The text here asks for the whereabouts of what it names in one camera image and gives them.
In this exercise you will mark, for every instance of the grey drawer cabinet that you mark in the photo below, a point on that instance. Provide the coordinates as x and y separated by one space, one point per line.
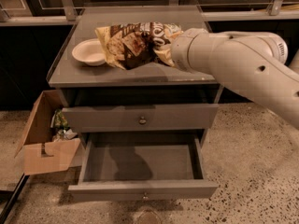
150 84

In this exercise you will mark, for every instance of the crumpled clear wrapper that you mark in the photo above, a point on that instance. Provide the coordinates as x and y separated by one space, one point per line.
64 135

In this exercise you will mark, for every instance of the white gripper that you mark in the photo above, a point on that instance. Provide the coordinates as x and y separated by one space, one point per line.
179 51

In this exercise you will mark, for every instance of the green snack packet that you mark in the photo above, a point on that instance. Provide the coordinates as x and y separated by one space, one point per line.
58 120

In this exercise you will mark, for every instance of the metal window frame rail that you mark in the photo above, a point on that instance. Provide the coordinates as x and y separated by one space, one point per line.
57 12

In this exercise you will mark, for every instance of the closed grey top drawer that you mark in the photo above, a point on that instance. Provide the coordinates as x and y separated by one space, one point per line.
130 118

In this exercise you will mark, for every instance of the brown chip bag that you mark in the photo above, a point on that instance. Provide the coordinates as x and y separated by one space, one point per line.
128 46

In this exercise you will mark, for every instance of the brown cardboard box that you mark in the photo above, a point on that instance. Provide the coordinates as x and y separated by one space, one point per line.
41 154

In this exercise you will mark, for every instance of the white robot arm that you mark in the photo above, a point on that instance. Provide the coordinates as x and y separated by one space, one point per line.
251 64

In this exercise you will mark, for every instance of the white paper bowl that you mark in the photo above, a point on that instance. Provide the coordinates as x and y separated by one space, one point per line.
89 52

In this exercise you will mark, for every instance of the open grey middle drawer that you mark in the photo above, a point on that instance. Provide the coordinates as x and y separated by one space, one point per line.
142 166

